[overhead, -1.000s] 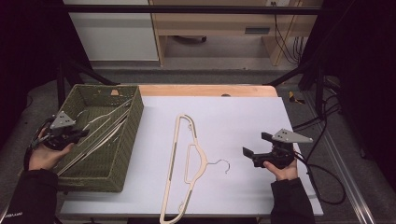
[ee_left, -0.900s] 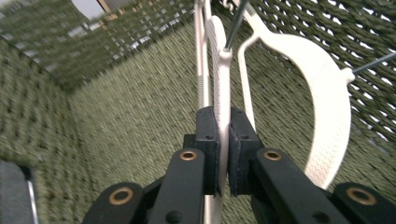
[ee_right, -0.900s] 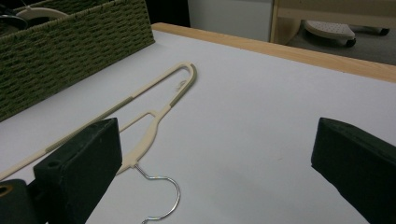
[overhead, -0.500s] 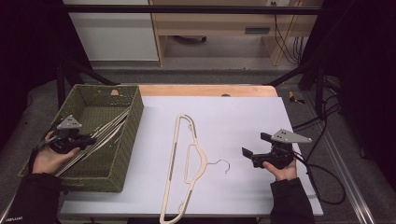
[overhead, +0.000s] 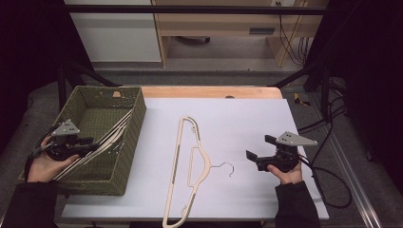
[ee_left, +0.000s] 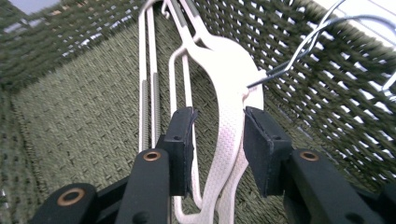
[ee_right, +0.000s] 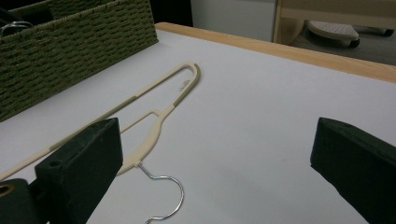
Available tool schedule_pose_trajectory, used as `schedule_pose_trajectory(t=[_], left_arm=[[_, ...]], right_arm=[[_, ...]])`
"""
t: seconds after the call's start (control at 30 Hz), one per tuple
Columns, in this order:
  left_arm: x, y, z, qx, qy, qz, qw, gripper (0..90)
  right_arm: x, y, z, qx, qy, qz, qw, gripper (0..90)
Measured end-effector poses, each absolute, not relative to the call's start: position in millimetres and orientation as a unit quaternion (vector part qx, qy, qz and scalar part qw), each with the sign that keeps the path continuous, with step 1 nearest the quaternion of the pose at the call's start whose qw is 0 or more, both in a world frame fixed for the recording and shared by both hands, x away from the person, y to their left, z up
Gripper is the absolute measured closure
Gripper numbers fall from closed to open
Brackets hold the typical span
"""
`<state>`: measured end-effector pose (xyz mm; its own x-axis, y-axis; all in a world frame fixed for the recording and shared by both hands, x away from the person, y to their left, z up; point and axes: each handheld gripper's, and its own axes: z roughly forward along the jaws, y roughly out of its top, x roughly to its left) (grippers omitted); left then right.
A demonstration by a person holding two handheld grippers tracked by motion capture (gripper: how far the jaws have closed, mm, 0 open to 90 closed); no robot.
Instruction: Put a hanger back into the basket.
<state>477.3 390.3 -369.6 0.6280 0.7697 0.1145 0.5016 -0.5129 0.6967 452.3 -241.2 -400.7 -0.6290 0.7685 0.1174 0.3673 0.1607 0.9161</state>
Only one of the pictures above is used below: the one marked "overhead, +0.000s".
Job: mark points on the dark chair base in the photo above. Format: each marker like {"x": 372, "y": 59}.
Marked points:
{"x": 193, "y": 39}

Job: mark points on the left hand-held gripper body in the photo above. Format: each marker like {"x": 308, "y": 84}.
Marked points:
{"x": 66, "y": 129}

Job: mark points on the yellow and black tool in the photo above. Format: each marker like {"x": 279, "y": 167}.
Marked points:
{"x": 299, "y": 99}

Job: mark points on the light wooden desk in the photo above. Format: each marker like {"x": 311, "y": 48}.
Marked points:
{"x": 218, "y": 23}

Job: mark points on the beige clothes hanger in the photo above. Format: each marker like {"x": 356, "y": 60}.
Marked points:
{"x": 179, "y": 133}
{"x": 109, "y": 141}

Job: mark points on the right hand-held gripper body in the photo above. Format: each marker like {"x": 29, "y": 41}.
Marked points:
{"x": 293, "y": 139}

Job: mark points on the black metal stand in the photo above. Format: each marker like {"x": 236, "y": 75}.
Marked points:
{"x": 62, "y": 85}
{"x": 323, "y": 88}

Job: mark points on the aluminium rail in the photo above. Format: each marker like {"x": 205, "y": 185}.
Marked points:
{"x": 364, "y": 209}

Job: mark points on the dark round table grommet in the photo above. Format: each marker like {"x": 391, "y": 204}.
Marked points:
{"x": 230, "y": 96}

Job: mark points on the black curtain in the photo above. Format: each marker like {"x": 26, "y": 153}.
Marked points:
{"x": 28, "y": 47}
{"x": 370, "y": 63}

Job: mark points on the white cabinet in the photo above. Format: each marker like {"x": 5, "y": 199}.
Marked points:
{"x": 117, "y": 34}

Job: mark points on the green woven basket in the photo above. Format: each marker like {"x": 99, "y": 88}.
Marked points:
{"x": 95, "y": 118}

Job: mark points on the black horizontal frame bar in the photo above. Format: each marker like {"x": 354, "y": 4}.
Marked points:
{"x": 190, "y": 9}

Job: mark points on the white table sheet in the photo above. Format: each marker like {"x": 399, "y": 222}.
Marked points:
{"x": 247, "y": 126}

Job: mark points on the person's left hand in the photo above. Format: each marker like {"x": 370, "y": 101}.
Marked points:
{"x": 44, "y": 167}

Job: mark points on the person's right hand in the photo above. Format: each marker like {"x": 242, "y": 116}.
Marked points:
{"x": 290, "y": 178}

